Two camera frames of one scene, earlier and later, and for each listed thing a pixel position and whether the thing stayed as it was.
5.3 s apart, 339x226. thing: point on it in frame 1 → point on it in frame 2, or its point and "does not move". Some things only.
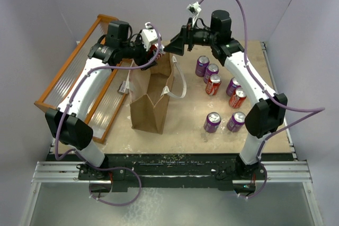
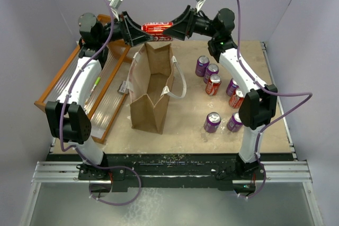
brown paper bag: [148, 90] does not move
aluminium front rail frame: [292, 172] does not move
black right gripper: [177, 44] → [178, 29]
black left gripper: [143, 61] → [131, 32]
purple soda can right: [233, 84] does not move
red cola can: [213, 84] does not move
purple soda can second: [211, 69] does not move
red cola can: [238, 98] does not move
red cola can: [153, 50] → [156, 28]
